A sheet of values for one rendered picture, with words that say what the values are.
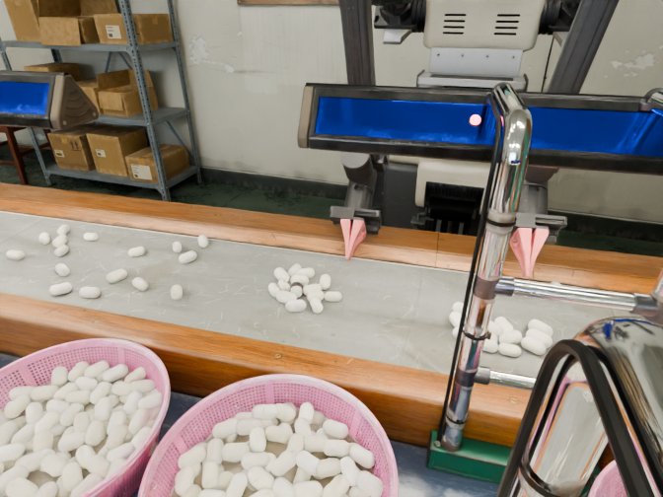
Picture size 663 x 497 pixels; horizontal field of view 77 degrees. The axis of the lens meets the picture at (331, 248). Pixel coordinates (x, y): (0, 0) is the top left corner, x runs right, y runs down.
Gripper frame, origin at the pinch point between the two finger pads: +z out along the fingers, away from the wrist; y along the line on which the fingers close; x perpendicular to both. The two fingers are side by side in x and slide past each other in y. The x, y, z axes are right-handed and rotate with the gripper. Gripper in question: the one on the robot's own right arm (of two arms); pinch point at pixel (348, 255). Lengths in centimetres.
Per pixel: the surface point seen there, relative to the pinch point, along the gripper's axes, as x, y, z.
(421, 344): -11.1, 16.0, 16.9
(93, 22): 82, -199, -160
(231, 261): -2.0, -23.4, 5.1
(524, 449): -59, 20, 28
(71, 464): -31, -21, 40
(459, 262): 3.1, 21.6, -2.4
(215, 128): 155, -144, -139
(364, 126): -37.7, 6.4, -3.0
